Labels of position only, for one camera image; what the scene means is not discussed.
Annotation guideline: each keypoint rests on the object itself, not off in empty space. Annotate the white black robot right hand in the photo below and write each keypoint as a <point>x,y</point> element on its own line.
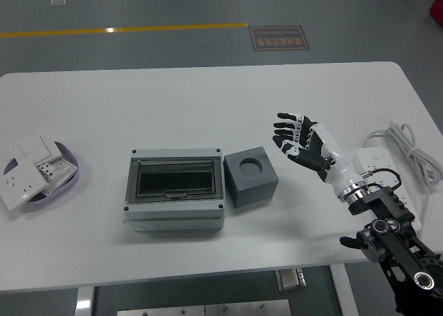
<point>328,150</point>

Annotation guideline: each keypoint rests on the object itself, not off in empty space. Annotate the grey electrical box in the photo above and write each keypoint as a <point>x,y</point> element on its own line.
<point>173,215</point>

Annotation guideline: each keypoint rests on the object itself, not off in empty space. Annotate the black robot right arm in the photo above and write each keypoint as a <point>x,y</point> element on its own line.
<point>384,200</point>

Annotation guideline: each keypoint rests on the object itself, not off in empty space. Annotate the grey cube with round hole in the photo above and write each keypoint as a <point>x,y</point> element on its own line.
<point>249,191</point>

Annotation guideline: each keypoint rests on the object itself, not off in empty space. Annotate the white power strip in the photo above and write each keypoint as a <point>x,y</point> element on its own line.
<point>377,160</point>

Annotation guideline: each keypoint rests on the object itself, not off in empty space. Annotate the dark floor sign, orange text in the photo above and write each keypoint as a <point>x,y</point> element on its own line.
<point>279,38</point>

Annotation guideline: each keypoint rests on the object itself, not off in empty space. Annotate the white table leg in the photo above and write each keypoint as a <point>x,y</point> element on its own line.
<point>344,292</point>
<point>84,302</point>

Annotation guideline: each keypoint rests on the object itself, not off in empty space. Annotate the red object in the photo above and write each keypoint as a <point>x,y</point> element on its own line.
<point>437,8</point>

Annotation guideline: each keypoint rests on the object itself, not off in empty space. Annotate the yellow floor tape line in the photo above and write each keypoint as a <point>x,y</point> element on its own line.
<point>138,29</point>

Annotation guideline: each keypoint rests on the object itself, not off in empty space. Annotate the purple tray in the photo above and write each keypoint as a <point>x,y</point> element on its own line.
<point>67,186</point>

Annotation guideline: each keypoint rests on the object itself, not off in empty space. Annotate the white perforated socket module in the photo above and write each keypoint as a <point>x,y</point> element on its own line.
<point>64,167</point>

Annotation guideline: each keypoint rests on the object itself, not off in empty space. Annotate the small silver floor plate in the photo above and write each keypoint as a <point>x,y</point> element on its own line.
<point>58,0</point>

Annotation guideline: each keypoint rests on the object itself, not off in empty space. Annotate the grey metal table bracket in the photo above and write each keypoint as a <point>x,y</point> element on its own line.
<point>290,279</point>

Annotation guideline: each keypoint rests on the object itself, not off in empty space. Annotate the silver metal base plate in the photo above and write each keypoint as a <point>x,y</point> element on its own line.
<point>204,309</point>

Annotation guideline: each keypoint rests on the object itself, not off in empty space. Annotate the white wall switch plate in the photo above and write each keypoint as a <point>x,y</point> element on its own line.
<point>34,146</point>

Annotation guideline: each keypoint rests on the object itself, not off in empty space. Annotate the white wall socket plate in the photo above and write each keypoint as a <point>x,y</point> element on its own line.
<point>20,188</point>

